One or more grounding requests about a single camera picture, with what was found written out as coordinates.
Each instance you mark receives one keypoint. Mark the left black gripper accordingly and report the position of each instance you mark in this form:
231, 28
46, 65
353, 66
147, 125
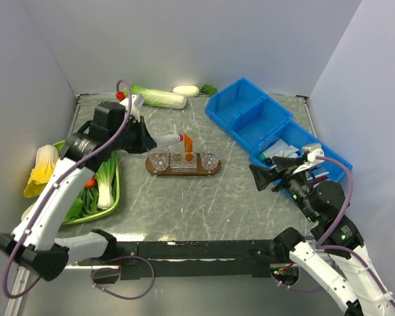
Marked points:
145, 142

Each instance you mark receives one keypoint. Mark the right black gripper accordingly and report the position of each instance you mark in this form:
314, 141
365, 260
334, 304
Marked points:
262, 174

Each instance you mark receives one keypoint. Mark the clear plastic cup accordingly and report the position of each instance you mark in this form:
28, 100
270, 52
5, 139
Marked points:
209, 153
159, 159

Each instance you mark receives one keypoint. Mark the clear acrylic toothbrush holder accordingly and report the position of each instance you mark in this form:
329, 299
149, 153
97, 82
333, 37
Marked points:
179, 164

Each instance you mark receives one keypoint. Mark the orange toothpaste tube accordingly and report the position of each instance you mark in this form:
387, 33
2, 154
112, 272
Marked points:
188, 148

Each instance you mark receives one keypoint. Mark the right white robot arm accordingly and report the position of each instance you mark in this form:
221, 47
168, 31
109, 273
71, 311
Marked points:
339, 262

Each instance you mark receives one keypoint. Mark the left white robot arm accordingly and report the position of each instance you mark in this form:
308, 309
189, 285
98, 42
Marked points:
33, 242

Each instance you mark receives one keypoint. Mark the white toothpaste tube black cap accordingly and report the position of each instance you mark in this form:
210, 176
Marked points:
269, 161

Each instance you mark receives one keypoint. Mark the white toothpaste tube green cap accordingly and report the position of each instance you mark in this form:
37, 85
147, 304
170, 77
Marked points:
273, 149

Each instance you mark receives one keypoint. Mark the large white toothpaste tube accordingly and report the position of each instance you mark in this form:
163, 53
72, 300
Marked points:
288, 152

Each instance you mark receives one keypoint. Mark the brown oval wooden tray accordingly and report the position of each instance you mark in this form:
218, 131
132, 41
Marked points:
200, 171

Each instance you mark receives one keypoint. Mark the red toothbrush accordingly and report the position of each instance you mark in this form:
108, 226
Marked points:
318, 180

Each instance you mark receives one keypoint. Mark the white toothbrush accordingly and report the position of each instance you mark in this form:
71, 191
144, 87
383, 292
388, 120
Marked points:
320, 173

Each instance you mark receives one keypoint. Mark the blue compartment bin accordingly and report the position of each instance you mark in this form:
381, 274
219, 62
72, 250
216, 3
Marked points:
255, 121

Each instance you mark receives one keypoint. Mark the green napa cabbage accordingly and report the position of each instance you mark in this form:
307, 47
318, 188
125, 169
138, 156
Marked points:
160, 98

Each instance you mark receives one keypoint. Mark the bok choy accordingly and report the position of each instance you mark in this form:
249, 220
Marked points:
104, 177

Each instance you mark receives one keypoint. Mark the white radish with leaves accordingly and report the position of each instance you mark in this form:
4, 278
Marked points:
194, 91

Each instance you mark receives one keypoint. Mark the orange carrot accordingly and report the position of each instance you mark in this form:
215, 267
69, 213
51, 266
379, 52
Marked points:
91, 183

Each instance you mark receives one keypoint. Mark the green plastic basket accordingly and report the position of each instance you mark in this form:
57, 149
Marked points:
84, 209

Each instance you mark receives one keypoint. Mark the yellow white cabbage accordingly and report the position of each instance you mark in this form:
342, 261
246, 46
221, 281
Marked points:
46, 160

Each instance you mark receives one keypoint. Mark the pale green cabbage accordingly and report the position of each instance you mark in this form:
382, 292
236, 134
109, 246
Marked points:
26, 212

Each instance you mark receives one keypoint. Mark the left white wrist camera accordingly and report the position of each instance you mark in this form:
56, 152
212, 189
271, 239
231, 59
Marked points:
137, 102

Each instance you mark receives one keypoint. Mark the black base frame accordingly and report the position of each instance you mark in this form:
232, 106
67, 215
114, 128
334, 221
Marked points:
256, 258

